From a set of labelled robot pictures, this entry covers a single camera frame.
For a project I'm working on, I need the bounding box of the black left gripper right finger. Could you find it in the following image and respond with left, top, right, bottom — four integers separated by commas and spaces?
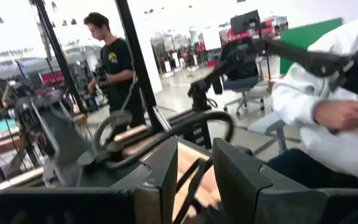
212, 137, 358, 224

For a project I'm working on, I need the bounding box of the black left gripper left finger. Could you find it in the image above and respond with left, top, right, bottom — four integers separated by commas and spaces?
0, 136, 180, 224

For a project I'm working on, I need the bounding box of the office chair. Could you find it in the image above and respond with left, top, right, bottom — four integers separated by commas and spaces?
221, 39, 266, 118

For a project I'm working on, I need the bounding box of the person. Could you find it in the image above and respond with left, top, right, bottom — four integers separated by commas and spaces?
265, 0, 358, 189
83, 11, 146, 128

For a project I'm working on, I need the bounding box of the grey stool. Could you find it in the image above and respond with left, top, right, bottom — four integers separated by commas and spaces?
247, 111, 303, 155

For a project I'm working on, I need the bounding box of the person's hand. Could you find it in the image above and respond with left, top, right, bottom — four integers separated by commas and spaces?
313, 99, 358, 132

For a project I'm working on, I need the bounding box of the black drawer unit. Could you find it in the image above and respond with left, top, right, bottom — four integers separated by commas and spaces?
178, 119, 213, 151

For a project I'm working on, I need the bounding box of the green board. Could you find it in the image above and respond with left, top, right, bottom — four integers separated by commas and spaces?
280, 17, 344, 75

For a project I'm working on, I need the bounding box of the black monitor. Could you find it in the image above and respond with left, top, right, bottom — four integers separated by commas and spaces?
230, 9, 260, 35

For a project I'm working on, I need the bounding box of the silver frame bracket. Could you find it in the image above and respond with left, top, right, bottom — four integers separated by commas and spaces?
152, 105, 173, 132

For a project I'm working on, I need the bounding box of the black left camera cable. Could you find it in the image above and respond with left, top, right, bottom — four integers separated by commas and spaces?
103, 110, 235, 171

